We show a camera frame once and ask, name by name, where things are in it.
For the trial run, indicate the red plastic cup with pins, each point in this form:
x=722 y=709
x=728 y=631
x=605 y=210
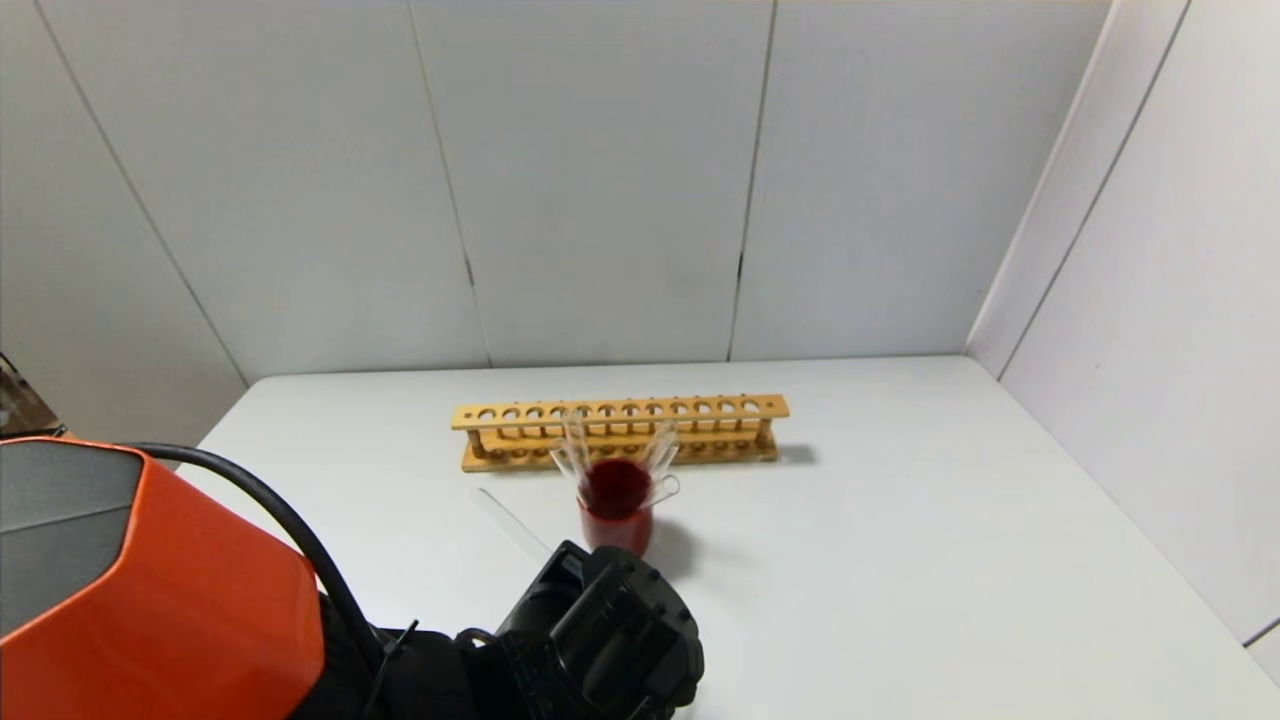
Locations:
x=618 y=525

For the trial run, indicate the black metal frame stand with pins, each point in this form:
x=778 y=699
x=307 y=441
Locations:
x=20 y=405

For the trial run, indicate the blue pigment test tube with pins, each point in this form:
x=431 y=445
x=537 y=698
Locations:
x=510 y=522

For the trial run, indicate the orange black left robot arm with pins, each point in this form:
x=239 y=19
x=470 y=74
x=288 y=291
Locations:
x=150 y=600

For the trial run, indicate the empty glass test tube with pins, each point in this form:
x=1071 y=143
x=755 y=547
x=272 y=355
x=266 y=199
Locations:
x=660 y=445
x=578 y=440
x=668 y=489
x=668 y=458

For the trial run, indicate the wooden test tube rack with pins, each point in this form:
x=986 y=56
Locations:
x=700 y=432

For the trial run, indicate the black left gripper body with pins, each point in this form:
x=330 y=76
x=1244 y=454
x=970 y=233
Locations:
x=600 y=650

